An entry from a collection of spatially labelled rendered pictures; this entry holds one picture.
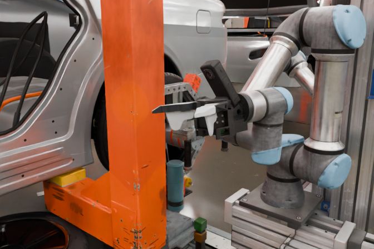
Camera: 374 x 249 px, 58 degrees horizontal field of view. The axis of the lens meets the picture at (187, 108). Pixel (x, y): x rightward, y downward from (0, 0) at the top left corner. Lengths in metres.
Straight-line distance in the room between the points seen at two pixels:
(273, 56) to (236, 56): 3.21
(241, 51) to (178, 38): 2.14
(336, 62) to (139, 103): 0.64
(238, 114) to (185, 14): 1.50
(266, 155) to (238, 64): 3.40
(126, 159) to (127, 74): 0.32
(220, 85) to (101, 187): 0.88
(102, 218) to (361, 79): 1.11
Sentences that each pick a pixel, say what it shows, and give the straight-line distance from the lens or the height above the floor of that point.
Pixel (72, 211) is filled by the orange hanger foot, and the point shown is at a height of 0.59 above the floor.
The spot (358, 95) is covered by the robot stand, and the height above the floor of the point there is 1.19.
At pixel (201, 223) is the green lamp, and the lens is 1.39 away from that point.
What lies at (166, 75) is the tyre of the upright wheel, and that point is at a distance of 1.86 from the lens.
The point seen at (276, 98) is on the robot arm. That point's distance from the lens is 0.83.
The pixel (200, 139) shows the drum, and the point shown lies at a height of 0.84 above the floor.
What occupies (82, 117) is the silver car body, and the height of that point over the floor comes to 1.00.
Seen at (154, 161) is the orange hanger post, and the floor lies 0.91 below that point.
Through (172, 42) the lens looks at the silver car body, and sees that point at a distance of 2.10.
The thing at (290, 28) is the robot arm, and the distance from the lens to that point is 1.07.
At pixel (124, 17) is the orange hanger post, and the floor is 1.44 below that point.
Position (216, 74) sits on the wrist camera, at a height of 1.30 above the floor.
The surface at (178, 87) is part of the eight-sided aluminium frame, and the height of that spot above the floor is 1.11.
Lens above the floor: 1.38
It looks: 12 degrees down
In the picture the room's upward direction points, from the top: straight up
